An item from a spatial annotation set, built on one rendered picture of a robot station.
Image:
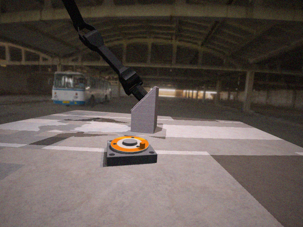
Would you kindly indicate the orange round plate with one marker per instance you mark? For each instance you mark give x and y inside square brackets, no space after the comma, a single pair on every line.
[117,145]

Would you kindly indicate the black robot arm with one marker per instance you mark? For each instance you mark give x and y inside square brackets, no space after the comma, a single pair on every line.
[129,79]

